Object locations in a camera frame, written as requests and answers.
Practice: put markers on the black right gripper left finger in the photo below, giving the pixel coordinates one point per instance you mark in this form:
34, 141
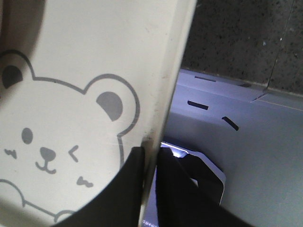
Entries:
118, 205

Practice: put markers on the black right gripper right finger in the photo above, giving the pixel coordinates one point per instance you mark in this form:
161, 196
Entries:
185, 189

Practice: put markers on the cream bear serving tray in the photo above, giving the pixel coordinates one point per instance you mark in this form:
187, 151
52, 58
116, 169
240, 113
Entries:
82, 82

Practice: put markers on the black floor tape strip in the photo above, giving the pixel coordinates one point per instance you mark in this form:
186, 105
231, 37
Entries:
198, 105
231, 123

